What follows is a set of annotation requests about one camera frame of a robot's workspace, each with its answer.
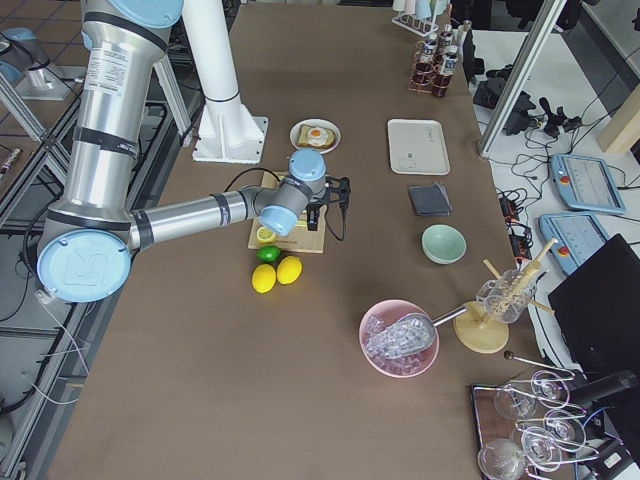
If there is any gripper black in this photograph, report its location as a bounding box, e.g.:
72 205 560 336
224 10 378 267
306 200 325 231

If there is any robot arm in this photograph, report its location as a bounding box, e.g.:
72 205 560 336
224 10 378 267
37 1 328 303

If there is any cream rabbit tray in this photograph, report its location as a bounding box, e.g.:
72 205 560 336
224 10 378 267
387 119 450 176

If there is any wine glass rack tray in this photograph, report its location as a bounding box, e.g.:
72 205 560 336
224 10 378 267
470 368 601 479

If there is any wooden cutting board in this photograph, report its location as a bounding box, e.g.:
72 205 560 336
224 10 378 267
247 173 327 254

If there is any halved lemon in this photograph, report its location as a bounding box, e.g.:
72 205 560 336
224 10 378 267
256 226 277 244

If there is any whole yellow lemon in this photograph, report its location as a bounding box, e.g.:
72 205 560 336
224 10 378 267
251 263 277 294
276 256 303 285

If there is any green lime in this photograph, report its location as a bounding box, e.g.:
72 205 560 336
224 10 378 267
256 245 281 263

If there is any fried egg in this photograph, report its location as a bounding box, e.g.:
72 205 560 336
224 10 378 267
306 127 329 146

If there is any white plate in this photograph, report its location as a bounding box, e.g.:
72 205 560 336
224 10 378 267
289 118 341 154

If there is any bottom bread slice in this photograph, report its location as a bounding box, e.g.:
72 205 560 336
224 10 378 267
296 124 336 150

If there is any pink bowl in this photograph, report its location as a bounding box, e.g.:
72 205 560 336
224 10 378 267
359 300 439 378

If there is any grey folded cloth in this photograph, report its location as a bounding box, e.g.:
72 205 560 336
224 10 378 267
408 182 453 216

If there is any green bowl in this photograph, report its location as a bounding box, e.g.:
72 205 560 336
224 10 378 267
421 224 467 265

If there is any metal ice scoop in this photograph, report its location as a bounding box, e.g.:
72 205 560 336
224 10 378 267
400 306 467 354

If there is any clear ice cubes pile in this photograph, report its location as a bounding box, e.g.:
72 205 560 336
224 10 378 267
361 314 437 378

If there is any tea bottle front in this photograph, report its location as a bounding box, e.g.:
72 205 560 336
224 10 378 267
431 45 458 98

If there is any tea bottle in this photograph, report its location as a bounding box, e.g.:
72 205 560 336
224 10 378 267
436 24 454 54
431 45 458 98
415 33 438 74

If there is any wooden mug tree stand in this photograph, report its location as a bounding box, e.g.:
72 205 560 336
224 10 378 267
453 238 558 354

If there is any tea bottle right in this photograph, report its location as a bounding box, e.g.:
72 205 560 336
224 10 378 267
415 33 438 74

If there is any glass pitcher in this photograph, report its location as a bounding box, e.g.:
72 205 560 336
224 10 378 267
476 270 536 324

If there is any tea bottle left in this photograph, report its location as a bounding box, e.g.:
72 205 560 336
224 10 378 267
436 24 454 54

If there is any blue teach pendant near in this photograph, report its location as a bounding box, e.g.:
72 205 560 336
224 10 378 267
538 212 610 275

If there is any blue teach pendant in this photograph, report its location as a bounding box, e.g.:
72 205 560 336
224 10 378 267
550 154 626 214
538 212 610 275

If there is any blue teach pendant far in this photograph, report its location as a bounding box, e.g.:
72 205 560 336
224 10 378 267
550 154 626 214

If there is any black laptop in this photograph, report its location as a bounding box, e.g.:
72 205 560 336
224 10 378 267
549 234 639 374

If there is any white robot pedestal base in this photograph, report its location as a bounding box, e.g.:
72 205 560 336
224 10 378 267
182 1 268 165

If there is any copper wire bottle rack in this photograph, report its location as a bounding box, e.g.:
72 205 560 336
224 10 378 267
409 42 443 95

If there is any aluminium frame post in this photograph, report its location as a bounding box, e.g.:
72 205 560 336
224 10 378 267
478 0 566 159

